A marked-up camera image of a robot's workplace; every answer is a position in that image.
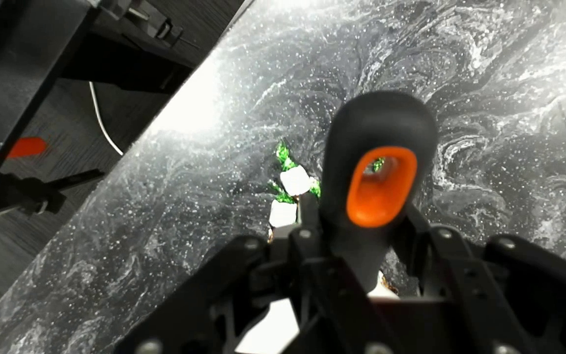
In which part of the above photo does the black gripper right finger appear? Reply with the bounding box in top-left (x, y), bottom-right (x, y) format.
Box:
top-left (396, 206), bottom-right (566, 354)

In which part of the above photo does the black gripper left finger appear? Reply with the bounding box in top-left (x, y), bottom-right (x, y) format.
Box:
top-left (113, 226), bottom-right (396, 354)

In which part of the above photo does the white green candy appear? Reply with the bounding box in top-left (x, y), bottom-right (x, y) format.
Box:
top-left (265, 179), bottom-right (302, 232)
top-left (273, 140), bottom-right (324, 201)

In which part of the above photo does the thin white hanging cable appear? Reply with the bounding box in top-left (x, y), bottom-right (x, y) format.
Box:
top-left (86, 81), bottom-right (125, 159)

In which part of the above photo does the black clamp with orange handle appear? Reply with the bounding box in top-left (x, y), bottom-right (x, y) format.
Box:
top-left (0, 165), bottom-right (105, 226)

